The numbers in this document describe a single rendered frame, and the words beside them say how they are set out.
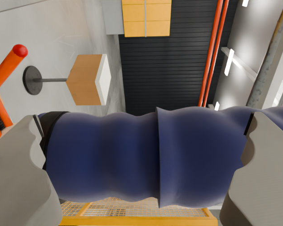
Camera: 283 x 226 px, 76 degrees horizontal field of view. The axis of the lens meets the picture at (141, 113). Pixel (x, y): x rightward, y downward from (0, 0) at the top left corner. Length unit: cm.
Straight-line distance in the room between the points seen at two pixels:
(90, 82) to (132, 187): 193
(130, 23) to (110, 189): 738
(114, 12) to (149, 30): 144
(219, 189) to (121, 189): 19
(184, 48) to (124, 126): 1116
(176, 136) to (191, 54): 1134
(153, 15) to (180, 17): 365
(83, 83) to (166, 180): 200
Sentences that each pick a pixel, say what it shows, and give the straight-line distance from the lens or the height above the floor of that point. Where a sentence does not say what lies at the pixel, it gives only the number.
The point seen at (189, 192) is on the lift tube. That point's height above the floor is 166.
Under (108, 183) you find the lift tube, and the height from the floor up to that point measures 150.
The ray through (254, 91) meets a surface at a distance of 640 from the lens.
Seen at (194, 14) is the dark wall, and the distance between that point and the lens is 1116.
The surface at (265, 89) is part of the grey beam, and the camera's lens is 285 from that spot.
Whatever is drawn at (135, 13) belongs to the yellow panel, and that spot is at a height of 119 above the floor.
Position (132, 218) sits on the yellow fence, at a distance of 163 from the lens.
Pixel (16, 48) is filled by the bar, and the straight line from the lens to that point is 39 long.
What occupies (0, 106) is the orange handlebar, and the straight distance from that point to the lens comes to 51.
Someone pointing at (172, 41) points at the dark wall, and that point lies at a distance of 1126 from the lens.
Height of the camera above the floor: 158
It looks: 2 degrees down
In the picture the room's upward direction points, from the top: 89 degrees clockwise
